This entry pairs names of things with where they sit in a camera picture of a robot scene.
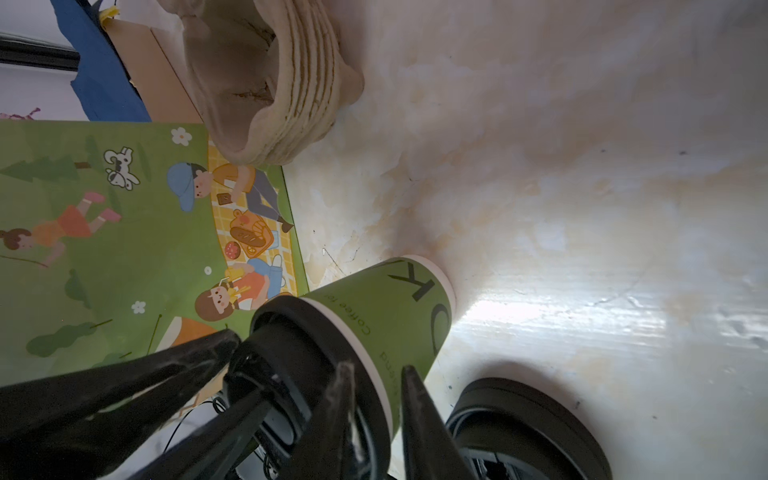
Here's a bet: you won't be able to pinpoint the stack of pulp cup carriers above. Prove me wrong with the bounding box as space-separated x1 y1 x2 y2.
160 1 364 166

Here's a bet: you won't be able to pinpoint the yellow napkins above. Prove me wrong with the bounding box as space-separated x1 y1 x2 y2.
98 5 120 25

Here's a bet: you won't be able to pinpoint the green paper coffee cup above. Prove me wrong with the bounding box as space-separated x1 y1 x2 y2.
301 255 456 435

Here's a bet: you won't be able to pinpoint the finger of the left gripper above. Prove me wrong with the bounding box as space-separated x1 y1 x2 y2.
131 390 272 480
1 330 241 456

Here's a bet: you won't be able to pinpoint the stack of black lids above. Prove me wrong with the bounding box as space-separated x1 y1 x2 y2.
446 377 613 479

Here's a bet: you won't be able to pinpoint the dark blue napkins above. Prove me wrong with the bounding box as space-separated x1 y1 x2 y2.
51 0 151 122

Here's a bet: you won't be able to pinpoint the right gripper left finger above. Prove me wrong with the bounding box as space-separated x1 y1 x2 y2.
278 361 358 480

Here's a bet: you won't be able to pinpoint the white illustrated paper bag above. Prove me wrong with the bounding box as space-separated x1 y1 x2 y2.
1 119 308 385

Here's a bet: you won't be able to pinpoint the black cup lid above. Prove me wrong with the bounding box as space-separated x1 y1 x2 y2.
223 295 391 479

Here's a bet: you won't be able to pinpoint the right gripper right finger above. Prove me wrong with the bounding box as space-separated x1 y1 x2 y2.
401 365 473 479

